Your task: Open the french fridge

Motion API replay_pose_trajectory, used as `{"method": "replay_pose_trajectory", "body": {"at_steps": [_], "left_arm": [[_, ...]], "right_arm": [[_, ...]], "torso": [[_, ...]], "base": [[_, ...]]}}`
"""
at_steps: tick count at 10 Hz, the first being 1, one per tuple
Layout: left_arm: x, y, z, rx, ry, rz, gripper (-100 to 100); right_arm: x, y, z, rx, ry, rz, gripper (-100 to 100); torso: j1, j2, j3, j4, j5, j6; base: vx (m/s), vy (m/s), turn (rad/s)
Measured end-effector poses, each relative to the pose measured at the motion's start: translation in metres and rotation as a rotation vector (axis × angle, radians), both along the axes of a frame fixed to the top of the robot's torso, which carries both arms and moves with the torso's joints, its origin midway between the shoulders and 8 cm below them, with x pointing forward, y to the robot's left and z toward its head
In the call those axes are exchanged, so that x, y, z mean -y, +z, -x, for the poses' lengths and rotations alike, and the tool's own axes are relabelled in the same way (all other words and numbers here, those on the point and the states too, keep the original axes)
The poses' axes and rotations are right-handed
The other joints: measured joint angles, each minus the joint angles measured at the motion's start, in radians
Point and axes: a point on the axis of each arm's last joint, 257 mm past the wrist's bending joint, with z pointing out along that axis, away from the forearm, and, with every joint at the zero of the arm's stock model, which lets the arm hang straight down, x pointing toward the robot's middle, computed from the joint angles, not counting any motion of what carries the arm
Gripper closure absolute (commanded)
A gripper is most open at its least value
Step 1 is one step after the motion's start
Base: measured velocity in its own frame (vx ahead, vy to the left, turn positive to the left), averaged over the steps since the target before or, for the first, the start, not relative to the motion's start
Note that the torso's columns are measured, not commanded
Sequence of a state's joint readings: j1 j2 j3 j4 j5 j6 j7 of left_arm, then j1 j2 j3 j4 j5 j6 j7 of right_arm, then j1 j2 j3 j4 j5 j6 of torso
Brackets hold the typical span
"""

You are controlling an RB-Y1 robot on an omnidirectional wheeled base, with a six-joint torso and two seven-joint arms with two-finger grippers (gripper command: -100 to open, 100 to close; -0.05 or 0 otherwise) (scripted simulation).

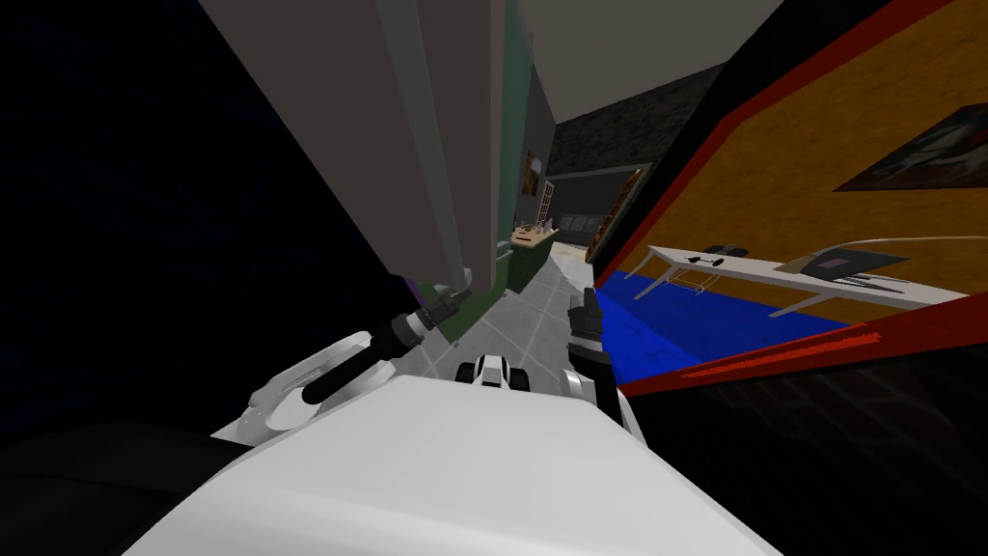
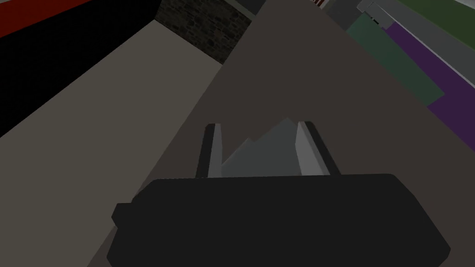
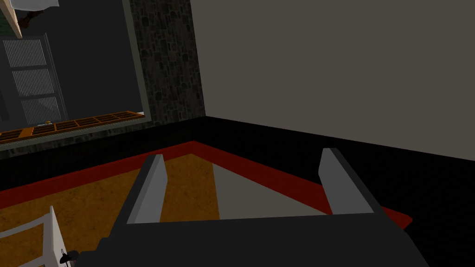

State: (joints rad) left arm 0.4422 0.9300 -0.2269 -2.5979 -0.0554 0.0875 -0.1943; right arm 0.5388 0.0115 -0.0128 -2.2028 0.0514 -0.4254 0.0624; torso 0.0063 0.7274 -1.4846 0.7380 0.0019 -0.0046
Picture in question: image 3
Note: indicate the white wooden chair frame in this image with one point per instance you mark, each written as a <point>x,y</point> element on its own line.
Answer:
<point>55,233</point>

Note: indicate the brown panelled door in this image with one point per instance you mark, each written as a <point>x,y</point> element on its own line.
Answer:
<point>86,121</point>

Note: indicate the grey louvred door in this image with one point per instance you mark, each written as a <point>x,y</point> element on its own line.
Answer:
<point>31,81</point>

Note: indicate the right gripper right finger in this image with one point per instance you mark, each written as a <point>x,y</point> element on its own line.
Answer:
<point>343,189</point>

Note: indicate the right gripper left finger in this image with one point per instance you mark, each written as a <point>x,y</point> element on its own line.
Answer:
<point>150,196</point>

